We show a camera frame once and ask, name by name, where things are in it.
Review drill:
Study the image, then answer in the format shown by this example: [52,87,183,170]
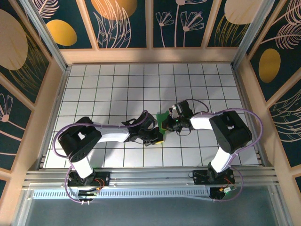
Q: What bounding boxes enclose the orange left base wires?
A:
[93,178,106,190]

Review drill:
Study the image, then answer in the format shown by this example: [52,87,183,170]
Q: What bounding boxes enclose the aluminium table side rail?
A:
[231,63,269,168]
[36,65,71,170]

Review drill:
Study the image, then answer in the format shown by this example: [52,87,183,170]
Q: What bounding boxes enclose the yellow oval feather wall panel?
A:
[246,0,301,102]

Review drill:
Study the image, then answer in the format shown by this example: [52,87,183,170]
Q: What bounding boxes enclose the white flowers wall panel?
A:
[152,0,214,48]

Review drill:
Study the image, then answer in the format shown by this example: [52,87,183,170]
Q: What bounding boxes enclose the slotted grey cable duct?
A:
[32,188,212,200]

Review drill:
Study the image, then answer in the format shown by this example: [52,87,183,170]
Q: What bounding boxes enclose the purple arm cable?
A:
[52,110,156,206]
[187,98,264,203]

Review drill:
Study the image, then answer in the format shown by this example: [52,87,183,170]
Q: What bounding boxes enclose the black left controller box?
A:
[77,187,99,201]

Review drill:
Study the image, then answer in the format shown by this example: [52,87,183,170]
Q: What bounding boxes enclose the orange circle white leaves panel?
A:
[84,0,148,49]

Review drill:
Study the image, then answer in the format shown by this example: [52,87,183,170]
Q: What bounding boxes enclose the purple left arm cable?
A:
[52,110,156,206]

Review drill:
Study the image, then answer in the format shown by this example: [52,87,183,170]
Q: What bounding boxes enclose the white leaf lines wall panel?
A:
[268,88,301,168]

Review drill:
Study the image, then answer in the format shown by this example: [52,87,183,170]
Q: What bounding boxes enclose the aluminium front frame post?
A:
[10,188,33,226]
[268,186,293,226]

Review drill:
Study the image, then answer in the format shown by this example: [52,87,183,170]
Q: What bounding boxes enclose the aluminium front frame rail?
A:
[22,166,279,190]

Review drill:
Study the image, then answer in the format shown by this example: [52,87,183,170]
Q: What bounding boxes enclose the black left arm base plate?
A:
[67,171,111,188]

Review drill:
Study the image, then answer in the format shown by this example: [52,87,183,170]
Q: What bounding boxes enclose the aluminium frame post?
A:
[231,0,276,69]
[10,188,33,226]
[20,0,71,73]
[268,186,293,226]

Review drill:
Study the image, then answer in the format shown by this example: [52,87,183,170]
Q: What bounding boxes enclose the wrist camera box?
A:
[168,100,192,118]
[138,110,157,129]

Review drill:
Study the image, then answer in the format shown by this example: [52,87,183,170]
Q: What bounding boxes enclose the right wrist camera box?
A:
[168,100,192,118]

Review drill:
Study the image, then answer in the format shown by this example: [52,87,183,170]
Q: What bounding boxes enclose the green cloth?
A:
[155,112,171,142]

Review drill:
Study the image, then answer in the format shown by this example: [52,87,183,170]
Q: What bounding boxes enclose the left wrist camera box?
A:
[138,110,157,129]

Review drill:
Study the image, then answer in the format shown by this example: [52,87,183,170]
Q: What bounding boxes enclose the orange base wires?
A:
[93,178,106,190]
[222,177,235,189]

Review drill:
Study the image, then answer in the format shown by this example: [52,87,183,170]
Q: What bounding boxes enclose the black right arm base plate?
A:
[192,169,235,186]

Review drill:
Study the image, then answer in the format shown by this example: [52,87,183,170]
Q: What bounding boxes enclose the beige circle gold lines panel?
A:
[206,0,258,48]
[0,8,51,104]

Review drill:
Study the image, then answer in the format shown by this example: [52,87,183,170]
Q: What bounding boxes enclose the orange right base wires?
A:
[222,177,235,189]

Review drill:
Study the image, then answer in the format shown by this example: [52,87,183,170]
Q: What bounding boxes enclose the single white flower wall panel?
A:
[0,83,32,170]

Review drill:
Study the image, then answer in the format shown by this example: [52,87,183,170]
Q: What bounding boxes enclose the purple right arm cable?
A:
[187,98,264,203]

